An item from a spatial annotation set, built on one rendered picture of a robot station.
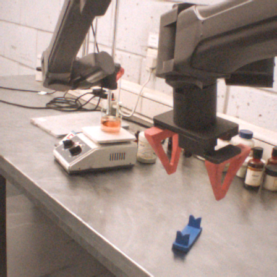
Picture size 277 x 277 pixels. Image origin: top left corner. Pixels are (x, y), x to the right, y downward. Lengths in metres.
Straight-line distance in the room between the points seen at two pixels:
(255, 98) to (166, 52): 0.98
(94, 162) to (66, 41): 0.42
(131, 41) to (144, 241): 1.10
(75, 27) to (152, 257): 0.45
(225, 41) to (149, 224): 0.66
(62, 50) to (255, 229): 0.56
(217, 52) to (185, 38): 0.05
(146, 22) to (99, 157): 0.74
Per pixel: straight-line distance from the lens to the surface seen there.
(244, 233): 1.02
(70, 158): 1.21
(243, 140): 1.35
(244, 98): 1.47
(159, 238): 0.94
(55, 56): 0.94
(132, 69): 1.87
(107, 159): 1.22
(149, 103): 1.72
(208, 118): 0.58
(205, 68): 0.44
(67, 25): 0.84
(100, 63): 1.03
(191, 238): 0.94
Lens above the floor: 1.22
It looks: 18 degrees down
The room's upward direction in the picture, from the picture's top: 6 degrees clockwise
